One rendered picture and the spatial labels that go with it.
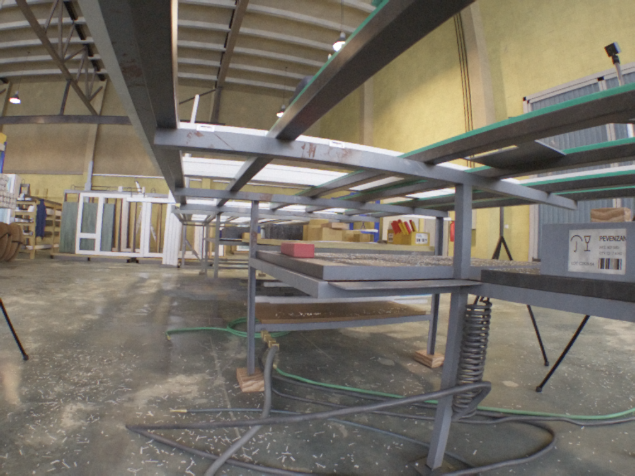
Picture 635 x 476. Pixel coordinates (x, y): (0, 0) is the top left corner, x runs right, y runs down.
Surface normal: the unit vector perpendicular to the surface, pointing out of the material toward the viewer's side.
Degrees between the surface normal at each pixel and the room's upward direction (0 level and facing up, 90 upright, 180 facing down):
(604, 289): 90
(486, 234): 90
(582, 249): 90
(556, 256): 90
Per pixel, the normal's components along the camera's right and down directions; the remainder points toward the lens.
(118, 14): -0.04, 1.00
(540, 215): -0.93, -0.04
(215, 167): 0.35, 0.00
